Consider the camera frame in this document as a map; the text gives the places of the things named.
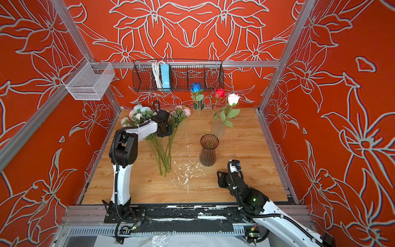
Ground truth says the black wire wall basket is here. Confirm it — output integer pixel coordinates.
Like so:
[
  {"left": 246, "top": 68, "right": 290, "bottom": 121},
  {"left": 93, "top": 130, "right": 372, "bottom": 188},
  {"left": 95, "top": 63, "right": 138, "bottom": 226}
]
[{"left": 132, "top": 59, "right": 225, "bottom": 93}]

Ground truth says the pink flower bunch right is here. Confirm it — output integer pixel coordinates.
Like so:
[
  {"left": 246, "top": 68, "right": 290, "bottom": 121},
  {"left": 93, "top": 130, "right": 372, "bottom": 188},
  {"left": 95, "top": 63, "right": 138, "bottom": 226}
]
[{"left": 164, "top": 105, "right": 191, "bottom": 174}]

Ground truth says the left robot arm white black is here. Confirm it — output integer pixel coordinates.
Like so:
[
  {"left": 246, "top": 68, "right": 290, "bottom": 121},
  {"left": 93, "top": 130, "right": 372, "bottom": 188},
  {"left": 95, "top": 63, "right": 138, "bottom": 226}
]
[{"left": 103, "top": 100, "right": 172, "bottom": 223}]

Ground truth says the brown ribbed glass vase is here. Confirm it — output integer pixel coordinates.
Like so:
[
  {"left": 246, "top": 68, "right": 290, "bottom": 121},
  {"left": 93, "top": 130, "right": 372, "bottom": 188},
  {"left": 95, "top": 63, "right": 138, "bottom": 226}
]
[{"left": 200, "top": 134, "right": 220, "bottom": 167}]

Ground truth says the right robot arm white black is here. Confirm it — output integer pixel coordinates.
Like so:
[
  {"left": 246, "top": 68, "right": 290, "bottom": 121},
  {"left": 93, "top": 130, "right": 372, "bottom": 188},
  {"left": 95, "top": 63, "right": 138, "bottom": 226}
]
[{"left": 217, "top": 160, "right": 336, "bottom": 247}]

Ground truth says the white rose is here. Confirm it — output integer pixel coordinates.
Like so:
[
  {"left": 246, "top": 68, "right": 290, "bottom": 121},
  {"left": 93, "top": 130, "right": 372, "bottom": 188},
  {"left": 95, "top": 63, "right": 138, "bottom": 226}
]
[{"left": 212, "top": 93, "right": 240, "bottom": 138}]

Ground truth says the white cable bundle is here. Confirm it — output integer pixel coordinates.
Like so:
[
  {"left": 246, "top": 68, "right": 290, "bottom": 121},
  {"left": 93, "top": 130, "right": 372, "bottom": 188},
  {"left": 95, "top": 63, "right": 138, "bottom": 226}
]
[{"left": 151, "top": 61, "right": 163, "bottom": 90}]

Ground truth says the pink white flower bunch left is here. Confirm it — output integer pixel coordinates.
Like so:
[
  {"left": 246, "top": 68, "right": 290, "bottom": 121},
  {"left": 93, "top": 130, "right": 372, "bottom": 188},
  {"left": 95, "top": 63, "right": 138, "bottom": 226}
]
[{"left": 120, "top": 104, "right": 166, "bottom": 176}]

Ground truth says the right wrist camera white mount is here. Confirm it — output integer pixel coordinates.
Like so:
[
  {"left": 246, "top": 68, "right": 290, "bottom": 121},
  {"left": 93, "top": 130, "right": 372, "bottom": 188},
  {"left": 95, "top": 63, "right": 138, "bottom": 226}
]
[{"left": 228, "top": 160, "right": 242, "bottom": 172}]

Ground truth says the blue rose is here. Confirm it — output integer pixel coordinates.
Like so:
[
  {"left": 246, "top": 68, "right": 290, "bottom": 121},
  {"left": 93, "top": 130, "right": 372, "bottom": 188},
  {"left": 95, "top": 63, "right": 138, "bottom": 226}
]
[{"left": 190, "top": 82, "right": 206, "bottom": 135}]

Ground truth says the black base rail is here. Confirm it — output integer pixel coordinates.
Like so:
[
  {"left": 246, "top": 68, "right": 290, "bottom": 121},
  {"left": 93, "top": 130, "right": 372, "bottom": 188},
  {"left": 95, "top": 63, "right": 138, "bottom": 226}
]
[{"left": 104, "top": 202, "right": 269, "bottom": 234}]

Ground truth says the white mesh wall basket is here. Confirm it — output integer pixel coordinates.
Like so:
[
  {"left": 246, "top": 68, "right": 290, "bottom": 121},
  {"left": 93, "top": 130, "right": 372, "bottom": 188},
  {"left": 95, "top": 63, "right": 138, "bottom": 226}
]
[{"left": 61, "top": 62, "right": 115, "bottom": 101}]

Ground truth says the light blue box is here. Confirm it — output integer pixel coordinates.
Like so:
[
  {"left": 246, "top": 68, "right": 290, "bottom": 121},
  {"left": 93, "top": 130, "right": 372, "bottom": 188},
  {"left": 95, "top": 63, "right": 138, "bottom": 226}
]
[{"left": 160, "top": 64, "right": 170, "bottom": 91}]

